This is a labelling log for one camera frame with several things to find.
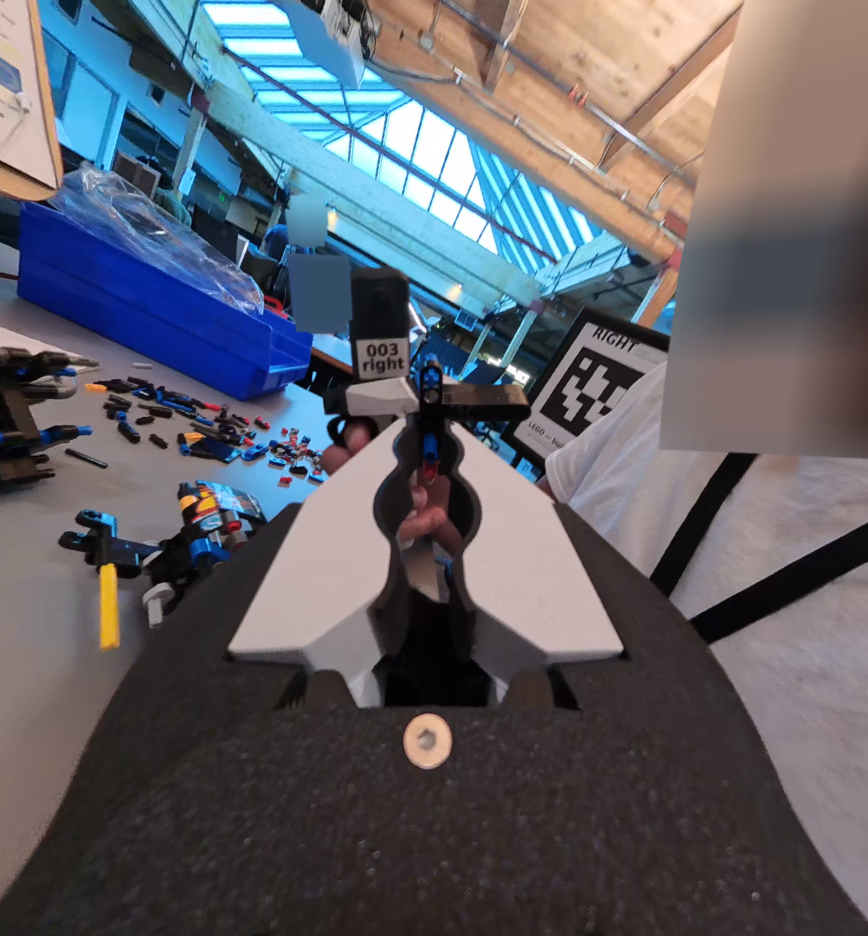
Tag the person in white shirt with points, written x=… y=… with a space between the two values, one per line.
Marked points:
x=807 y=731

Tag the clear plastic bag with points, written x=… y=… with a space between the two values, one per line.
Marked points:
x=156 y=234

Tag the partly built lego model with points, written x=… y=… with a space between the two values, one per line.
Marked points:
x=10 y=409

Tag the person's right hand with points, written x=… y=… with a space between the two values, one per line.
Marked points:
x=427 y=519

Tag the white printed sign board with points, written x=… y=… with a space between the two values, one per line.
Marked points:
x=10 y=110

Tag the pile of small lego pieces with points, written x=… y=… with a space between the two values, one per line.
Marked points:
x=214 y=447

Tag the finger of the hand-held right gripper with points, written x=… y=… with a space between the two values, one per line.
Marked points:
x=485 y=402
x=379 y=398

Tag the lego connector with yellow axle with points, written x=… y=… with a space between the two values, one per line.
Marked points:
x=109 y=607

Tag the blue plastic bin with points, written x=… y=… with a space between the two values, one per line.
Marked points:
x=149 y=322

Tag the framed black-white marker board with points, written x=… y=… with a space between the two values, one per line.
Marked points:
x=595 y=387

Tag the lego assembly with flame sticker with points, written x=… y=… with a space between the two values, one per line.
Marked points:
x=207 y=504

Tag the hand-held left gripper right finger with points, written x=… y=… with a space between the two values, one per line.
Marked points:
x=536 y=578

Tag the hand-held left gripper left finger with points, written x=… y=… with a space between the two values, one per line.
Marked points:
x=317 y=578

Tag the thin black lego axle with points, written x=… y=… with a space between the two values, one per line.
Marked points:
x=86 y=458

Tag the small black lego subassembly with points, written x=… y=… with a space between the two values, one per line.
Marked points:
x=429 y=395

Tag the white ceiling-mounted box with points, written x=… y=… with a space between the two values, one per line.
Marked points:
x=331 y=44

